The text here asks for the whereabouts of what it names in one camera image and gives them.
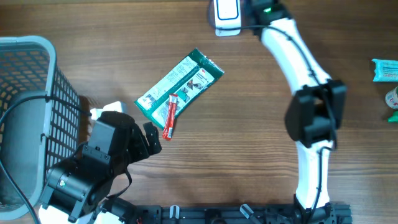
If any red stick sachet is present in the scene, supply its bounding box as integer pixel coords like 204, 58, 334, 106
162, 94, 178, 141

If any green 3M glove package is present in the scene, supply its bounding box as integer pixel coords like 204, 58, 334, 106
135, 49, 224, 129

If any teal wet wipes pack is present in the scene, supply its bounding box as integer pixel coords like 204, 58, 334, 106
371, 58, 397, 82

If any white jar green lid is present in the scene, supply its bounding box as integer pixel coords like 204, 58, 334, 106
385, 87, 398, 110

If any yellow bottle green cap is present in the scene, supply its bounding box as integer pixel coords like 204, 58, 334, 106
387, 111, 398, 123

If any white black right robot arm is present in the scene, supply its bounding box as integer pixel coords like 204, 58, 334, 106
245, 0, 347, 223

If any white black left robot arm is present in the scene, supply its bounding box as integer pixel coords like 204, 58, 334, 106
40, 111, 162, 223

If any white barcode scanner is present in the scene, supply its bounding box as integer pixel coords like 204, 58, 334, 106
213, 0, 242, 37

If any grey plastic mesh basket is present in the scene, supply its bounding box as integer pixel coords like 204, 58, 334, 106
1, 35, 80, 206

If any black left camera cable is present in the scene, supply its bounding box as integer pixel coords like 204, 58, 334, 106
0, 95, 93, 224

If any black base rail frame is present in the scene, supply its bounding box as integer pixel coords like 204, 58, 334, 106
93, 202, 354, 224

